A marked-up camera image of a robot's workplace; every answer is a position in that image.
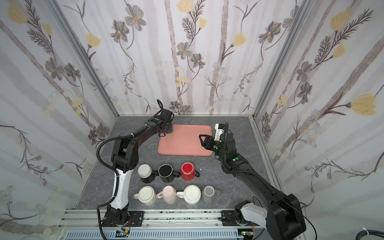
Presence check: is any red mug black handle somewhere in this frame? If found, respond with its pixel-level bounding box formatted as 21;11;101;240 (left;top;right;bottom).
181;162;201;182

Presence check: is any small grey mug white inside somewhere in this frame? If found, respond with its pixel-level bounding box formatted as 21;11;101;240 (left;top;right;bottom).
202;186;222;204

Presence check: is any tall grey mug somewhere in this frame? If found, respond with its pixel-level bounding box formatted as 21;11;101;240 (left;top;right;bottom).
165;123;174;134

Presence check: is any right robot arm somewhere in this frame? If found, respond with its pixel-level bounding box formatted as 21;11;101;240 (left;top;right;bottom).
199;133;307;240

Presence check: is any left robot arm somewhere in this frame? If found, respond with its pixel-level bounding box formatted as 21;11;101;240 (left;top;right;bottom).
96;109;175;227

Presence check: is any white ribbed mug upside down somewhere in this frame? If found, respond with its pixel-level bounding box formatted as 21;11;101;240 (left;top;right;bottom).
177;185;202;205

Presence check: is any black mug white base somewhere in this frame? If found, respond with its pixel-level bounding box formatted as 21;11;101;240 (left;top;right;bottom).
138;164;159;184

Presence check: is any pink mug upside down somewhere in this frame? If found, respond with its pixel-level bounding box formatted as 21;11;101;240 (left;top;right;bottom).
156;186;178;205

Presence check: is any cream mug upside down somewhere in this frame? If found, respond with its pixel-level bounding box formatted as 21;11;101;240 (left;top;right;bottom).
134;186;157;206

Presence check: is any pink plastic tray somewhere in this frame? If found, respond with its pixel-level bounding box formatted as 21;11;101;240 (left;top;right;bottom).
158;125;213;156

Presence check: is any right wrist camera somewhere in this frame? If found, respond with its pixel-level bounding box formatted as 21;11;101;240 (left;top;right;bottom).
215;124;225;142

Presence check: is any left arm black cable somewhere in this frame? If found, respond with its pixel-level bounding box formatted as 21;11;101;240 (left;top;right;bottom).
95;134;133;240

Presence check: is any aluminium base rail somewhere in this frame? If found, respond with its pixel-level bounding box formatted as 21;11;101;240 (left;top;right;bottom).
58;209;260;230

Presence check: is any white vented cable duct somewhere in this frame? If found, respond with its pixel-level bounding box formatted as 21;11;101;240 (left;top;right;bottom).
64;229;244;240

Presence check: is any black cable with tie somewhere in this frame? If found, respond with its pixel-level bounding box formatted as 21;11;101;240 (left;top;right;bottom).
355;227;384;240

